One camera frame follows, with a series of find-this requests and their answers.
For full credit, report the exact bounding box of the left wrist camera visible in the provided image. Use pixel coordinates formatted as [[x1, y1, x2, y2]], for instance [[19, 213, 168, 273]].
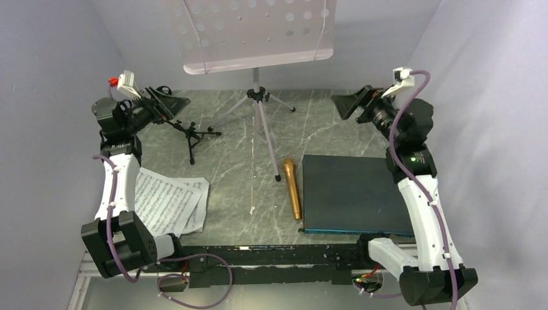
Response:
[[107, 70, 142, 99]]

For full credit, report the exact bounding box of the lilac music stand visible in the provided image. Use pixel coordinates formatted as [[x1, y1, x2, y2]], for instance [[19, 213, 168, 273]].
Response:
[[162, 1, 337, 181]]

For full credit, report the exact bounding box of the gold microphone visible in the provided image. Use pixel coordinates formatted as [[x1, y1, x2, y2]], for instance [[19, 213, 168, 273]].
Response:
[[282, 158, 302, 220]]

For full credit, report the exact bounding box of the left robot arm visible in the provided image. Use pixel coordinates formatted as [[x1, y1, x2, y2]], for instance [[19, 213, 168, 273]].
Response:
[[81, 85, 190, 283]]

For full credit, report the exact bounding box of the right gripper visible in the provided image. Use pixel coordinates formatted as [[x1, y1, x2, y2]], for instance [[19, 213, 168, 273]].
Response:
[[332, 85, 404, 145]]

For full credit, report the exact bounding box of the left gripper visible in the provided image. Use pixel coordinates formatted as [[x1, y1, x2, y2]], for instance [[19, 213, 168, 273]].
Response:
[[123, 86, 190, 135]]

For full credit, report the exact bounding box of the aluminium frame rail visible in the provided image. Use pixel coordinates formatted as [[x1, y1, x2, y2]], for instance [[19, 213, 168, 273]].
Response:
[[79, 243, 376, 276]]

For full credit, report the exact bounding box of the dark blue flat box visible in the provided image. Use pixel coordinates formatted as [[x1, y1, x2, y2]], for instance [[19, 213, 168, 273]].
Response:
[[302, 154, 414, 237]]

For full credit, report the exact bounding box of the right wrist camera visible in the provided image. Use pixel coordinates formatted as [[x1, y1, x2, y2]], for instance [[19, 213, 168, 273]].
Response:
[[381, 67, 415, 99]]

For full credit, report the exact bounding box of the sheet music page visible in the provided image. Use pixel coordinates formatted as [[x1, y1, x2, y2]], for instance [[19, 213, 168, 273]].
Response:
[[135, 168, 209, 236], [178, 178, 210, 235]]

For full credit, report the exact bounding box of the black microphone stand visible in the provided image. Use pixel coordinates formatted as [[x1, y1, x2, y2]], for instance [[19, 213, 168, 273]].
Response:
[[165, 120, 222, 165]]

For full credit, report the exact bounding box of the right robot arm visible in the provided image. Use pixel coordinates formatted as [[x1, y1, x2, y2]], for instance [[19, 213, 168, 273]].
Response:
[[331, 85, 478, 309]]

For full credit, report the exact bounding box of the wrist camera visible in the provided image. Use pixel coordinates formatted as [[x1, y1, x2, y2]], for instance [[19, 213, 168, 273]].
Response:
[[381, 67, 415, 99], [107, 70, 142, 99]]

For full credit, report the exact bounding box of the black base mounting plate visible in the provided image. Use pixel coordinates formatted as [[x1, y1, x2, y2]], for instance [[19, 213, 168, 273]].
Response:
[[142, 244, 386, 288]]

